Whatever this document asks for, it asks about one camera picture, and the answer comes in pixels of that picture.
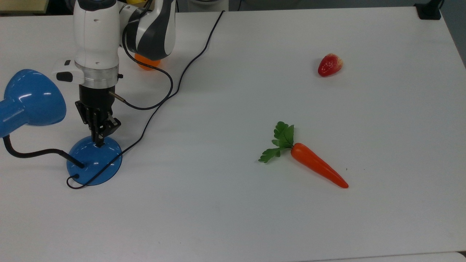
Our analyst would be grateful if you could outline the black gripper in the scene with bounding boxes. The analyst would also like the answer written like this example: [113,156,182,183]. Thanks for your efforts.
[75,84,122,147]

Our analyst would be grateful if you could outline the blue desk lamp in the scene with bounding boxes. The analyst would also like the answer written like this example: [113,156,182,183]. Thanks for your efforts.
[0,69,123,186]

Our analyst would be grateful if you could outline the wooden desk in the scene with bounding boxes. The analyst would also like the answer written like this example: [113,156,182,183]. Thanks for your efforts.
[0,0,50,15]

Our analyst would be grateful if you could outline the orange fruit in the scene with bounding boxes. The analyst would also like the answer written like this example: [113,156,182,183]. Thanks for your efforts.
[134,53,162,71]

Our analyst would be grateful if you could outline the white round object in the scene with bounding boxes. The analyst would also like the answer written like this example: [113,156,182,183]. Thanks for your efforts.
[187,0,229,12]

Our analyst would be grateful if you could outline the orange toy carrot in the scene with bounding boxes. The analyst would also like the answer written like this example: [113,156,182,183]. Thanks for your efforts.
[258,121,349,189]

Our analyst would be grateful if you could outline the red toy strawberry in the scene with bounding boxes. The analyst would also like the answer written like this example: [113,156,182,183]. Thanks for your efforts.
[317,53,344,77]

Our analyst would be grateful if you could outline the black table clamp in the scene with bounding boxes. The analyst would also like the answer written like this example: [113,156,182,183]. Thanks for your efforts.
[414,0,445,20]

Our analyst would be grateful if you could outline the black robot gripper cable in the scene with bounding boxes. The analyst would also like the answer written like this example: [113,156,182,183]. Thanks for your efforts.
[108,20,174,111]

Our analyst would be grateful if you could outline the black lamp power cable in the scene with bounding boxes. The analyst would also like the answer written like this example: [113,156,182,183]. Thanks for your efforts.
[66,10,225,190]

